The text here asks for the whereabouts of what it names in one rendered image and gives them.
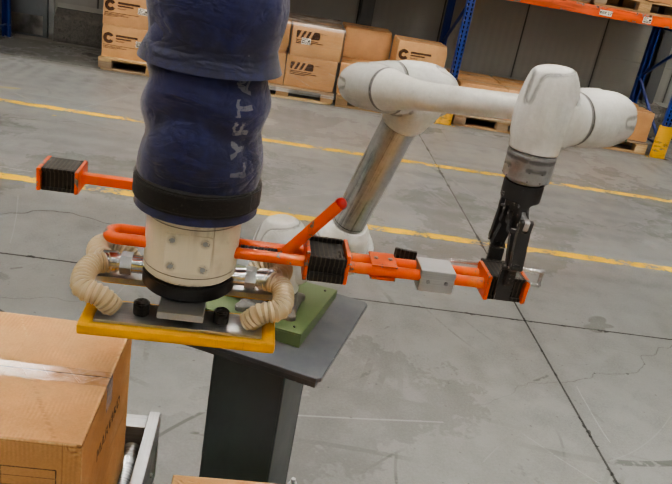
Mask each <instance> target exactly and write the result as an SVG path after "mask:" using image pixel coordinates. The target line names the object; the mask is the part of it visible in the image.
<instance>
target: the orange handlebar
mask: <svg viewBox="0 0 672 484"><path fill-rule="evenodd" d="M132 182H133V178H126V177H118V176H111V175H103V174H96V173H88V172H83V174H82V183H83V184H90V185H98V186H106V187H113V188H121V189H128V190H132ZM145 230H146V227H144V226H136V225H128V224H111V225H108V226H107V227H106V228H105V229H104V231H103V237H104V238H105V240H106V241H108V242H110V243H113V244H119V245H127V246H135V247H144V248H145V247H146V237H145ZM241 244H242V245H248V246H250V245H251V246H255V247H256V246H258V247H264V248H266V247H267V248H271V249H272V248H274V249H277V250H278V252H273V251H265V250H257V249H249V248H241ZM284 245H285V244H280V243H272V242H264V241H256V240H248V239H239V246H238V247H237V248H236V251H235V253H234V258H235V259H243V260H251V261H259V262H268V263H276V264H284V265H293V266H301V267H303V266H304V260H305V255H303V252H304V246H301V247H300V248H299V249H297V250H296V251H295V252H294V253H293V254H289V253H281V252H280V251H279V250H280V249H281V248H282V247H283V246H284ZM350 253H351V263H350V268H349V272H350V273H359V274H367V275H369V278H370V279H377V280H386V281H394V282H395V278H400V279H408V280H417V281H419V280H420V278H421V275H420V270H419V269H416V265H417V263H416V260H409V259H401V258H394V255H393V254H389V253H381V252H373V251H369V252H368V253H369V254H361V253H353V252H350ZM452 266H453V268H454V270H455V272H456V279H455V281H454V285H458V286H466V287H475V288H483V287H484V284H485V279H484V277H479V268H473V267H465V266H457V265H452Z"/></svg>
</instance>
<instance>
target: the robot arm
mask: <svg viewBox="0 0 672 484"><path fill-rule="evenodd" d="M338 88H339V92H340V94H341V95H342V97H343V98H344V99H345V100H346V101H347V102H348V103H350V104H351V105H353V106H356V107H359V108H363V109H367V110H371V111H375V112H380V113H381V115H382V119H381V121H380V123H379V125H378V127H377V129H376V131H375V133H374V135H373V137H372V139H371V141H370V143H369V145H368V147H367V149H366V151H365V153H364V155H363V157H362V159H361V161H360V163H359V165H358V167H357V169H356V171H355V173H354V175H353V177H352V179H351V181H350V183H349V185H348V187H347V189H346V191H345V193H344V195H343V197H342V198H344V199H346V201H347V207H346V208H345V209H344V210H342V211H341V212H340V213H339V214H338V215H337V216H335V217H334V218H333V219H332V220H331V221H330V222H328V223H327V224H326V225H325V226H324V227H323V228H322V229H320V230H319V231H318V232H317V233H316V234H315V235H314V236H322V237H330V238H338V239H343V240H344V239H347V240H348V245H349V249H350V252H353V253H361V254H369V253H368V252H369V251H373V249H374V247H373V241H372V238H371V236H370V234H369V229H368V226H367V222H368V221H369V219H370V217H371V215H372V213H373V211H374V210H375V208H376V206H377V204H378V202H379V200H380V199H381V197H382V195H383V193H384V191H385V190H386V188H387V186H388V184H389V182H390V180H391V179H392V177H393V175H394V173H395V171H396V169H397V168H398V166H399V164H400V162H401V160H402V159H403V157H404V155H405V153H406V151H407V149H408V148H409V146H410V144H411V142H412V140H413V138H414V137H415V136H417V135H419V134H421V133H422V132H424V131H425V130H426V129H427V128H428V127H429V126H430V125H431V124H432V123H433V122H435V121H436V120H437V119H438V118H439V117H440V116H444V115H446V114H447V113H448V114H458V115H468V116H478V117H488V118H499V119H509V120H511V125H510V142H509V147H508V148H507V154H506V158H505V161H504V165H503V169H502V172H503V174H504V175H505V176H504V180H503V184H502V187H501V191H500V194H501V196H500V200H499V205H498V208H497V211H496V214H495V217H494V220H493V223H492V226H491V229H490V231H489V234H488V239H489V240H490V242H489V245H490V246H489V249H488V252H487V256H486V258H487V259H495V260H502V256H503V253H504V248H506V247H505V243H504V242H505V240H506V239H507V237H508V241H507V249H506V258H505V265H504V266H503V265H502V266H501V269H500V273H499V276H498V280H497V283H496V287H495V291H494V294H493V299H494V300H502V301H508V300H509V297H510V294H511V290H512V287H513V283H514V280H515V276H516V273H517V272H522V271H523V266H524V262H525V257H526V253H527V248H528V243H529V239H530V234H531V231H532V229H533V226H534V221H529V220H528V219H529V210H530V209H529V208H530V207H531V206H535V205H538V204H539V203H540V201H541V197H542V194H543V190H544V187H545V185H547V184H549V183H550V181H551V177H552V174H553V171H554V167H555V164H556V162H557V157H558V155H559V152H560V150H561V149H565V148H566V147H569V146H573V147H578V148H605V147H611V146H614V145H617V144H619V143H621V142H623V141H625V140H626V139H628V138H629V137H630V136H631V135H632V133H633V132H634V129H635V126H636V123H637V109H636V107H635V105H634V104H633V102H632V101H631V100H630V99H628V98H627V97H625V96H624V95H622V94H620V93H617V92H613V91H607V90H602V89H598V88H580V83H579V78H578V75H577V72H576V71H575V70H574V69H572V68H569V67H566V66H561V65H556V64H543V65H538V66H535V67H534V68H532V70H531V71H530V73H529V74H528V76H527V78H526V79H525V81H524V83H523V86H522V88H521V90H520V93H519V94H515V93H508V92H500V91H492V90H485V89H477V88H469V87H462V86H459V85H458V82H457V80H456V79H455V78H454V77H453V76H452V75H451V74H450V73H449V72H448V71H447V70H446V69H444V68H443V67H441V66H438V65H436V64H433V63H428V62H422V61H414V60H400V61H396V60H385V61H373V62H369V63H367V62H357V63H354V64H351V65H349V66H348V67H346V68H345V69H344V70H343V71H342V72H341V74H340V76H339V78H338ZM304 228H305V226H304V224H303V223H302V222H301V221H300V220H299V219H297V218H295V217H293V216H290V215H286V214H275V215H271V216H269V217H267V218H266V219H265V220H263V221H262V222H261V224H260V225H259V227H258V229H257V231H256V233H255V235H254V238H253V240H256V241H264V242H272V243H280V244H287V243H288V242H289V241H290V240H291V239H292V238H293V237H295V236H296V235H297V234H298V233H299V232H300V231H301V230H303V229H304ZM512 228H514V229H516V230H514V229H512ZM493 233H494V234H493ZM501 247H502V248H501ZM307 281H308V280H307V277H306V280H302V274H301V266H293V274H292V277H291V279H290V282H291V283H292V286H293V289H294V298H295V299H294V306H293V308H292V311H291V313H290V314H288V317H287V318H285V319H283V320H286V321H295V320H296V313H297V310H298V308H299V306H300V304H301V302H302V301H304V300H305V294H303V293H300V292H298V289H299V285H300V284H303V283H305V282H307Z"/></svg>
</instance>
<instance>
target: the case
mask: <svg viewBox="0 0 672 484"><path fill-rule="evenodd" d="M77 322H78V321H74V320H66V319H58V318H49V317H41V316H33V315H25V314H17V313H8V312H0V484H117V483H118V480H119V477H120V474H121V471H122V468H123V462H124V447H125V433H126V418H127V403H128V388H129V374H130V359H131V344H132V339H125V338H115V337H106V336H96V335H86V334H78V333H76V324H77Z"/></svg>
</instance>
